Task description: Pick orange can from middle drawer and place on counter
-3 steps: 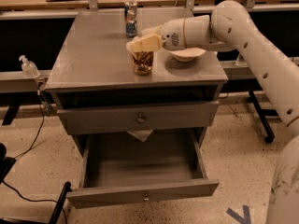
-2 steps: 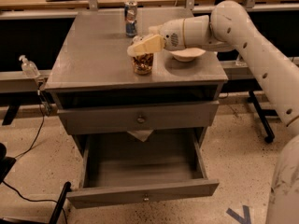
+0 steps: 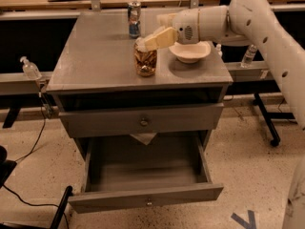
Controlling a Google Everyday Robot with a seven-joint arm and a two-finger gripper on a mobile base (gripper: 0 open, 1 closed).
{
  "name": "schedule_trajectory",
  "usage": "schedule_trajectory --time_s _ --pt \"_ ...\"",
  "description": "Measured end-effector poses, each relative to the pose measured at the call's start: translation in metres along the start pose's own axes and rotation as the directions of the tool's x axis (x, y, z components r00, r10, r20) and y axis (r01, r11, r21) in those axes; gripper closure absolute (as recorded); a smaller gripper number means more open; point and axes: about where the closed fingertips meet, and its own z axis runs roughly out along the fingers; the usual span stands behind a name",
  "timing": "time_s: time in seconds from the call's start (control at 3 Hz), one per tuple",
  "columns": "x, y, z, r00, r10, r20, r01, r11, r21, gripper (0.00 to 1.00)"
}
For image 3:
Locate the black chair base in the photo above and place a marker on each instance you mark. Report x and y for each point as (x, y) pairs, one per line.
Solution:
(6, 168)

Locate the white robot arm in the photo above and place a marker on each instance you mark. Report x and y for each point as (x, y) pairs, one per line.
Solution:
(243, 21)

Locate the open grey middle drawer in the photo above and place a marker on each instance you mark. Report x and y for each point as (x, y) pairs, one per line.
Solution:
(122, 173)

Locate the white paper under drawer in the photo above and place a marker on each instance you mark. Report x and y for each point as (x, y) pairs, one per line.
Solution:
(145, 139)

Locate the black rolling stand leg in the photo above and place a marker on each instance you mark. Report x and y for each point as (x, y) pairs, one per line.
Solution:
(269, 116)

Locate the grey drawer cabinet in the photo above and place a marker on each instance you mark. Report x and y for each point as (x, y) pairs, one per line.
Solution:
(96, 72)

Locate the grey metal rail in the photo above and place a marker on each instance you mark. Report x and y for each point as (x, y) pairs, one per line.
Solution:
(255, 79)

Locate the blue silver can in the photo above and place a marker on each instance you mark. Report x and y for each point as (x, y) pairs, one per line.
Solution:
(134, 12)

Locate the grey top drawer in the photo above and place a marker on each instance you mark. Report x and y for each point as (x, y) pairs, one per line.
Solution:
(164, 119)

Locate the clear water bottle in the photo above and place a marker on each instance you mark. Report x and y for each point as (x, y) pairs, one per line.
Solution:
(248, 56)

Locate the orange soda can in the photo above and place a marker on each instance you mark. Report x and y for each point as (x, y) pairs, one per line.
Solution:
(144, 62)

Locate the small white pump bottle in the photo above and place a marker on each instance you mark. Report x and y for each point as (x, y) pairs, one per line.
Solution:
(218, 48)

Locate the left hand sanitizer bottle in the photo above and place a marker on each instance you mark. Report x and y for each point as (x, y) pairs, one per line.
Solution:
(30, 69)

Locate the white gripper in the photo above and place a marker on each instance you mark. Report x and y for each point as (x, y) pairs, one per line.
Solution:
(186, 27)

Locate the white paper bowl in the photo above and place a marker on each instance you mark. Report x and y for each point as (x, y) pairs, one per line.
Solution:
(190, 53)

